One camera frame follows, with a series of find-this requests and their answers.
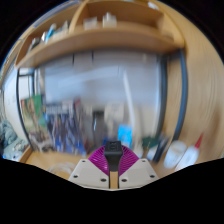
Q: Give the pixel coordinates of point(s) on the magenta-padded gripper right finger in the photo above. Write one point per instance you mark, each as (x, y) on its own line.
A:
(136, 171)

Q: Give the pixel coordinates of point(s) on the blue robot model kit box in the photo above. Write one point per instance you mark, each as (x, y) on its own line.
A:
(63, 130)

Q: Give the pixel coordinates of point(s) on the black charger block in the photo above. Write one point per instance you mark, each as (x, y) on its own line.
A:
(113, 156)

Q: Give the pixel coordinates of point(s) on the dark green bowl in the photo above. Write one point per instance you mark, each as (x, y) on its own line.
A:
(150, 141)

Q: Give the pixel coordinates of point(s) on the grey green bedding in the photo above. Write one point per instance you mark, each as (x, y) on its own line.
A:
(10, 140)

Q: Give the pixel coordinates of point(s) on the green toy figure box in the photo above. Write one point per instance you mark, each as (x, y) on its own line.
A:
(33, 116)

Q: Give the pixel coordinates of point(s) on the white desk lamp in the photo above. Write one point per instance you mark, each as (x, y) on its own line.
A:
(130, 100)

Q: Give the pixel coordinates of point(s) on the dark metal desk frame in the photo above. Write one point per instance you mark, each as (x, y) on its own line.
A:
(181, 100)

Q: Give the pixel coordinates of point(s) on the tall teal carton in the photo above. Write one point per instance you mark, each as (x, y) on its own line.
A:
(125, 135)

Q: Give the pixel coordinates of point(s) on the white pump bottle red cap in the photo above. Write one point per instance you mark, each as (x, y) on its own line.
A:
(188, 156)

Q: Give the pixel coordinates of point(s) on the wooden shelf unit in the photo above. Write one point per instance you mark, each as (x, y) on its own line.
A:
(116, 36)

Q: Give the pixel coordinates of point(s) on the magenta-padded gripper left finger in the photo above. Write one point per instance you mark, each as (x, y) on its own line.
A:
(90, 171)

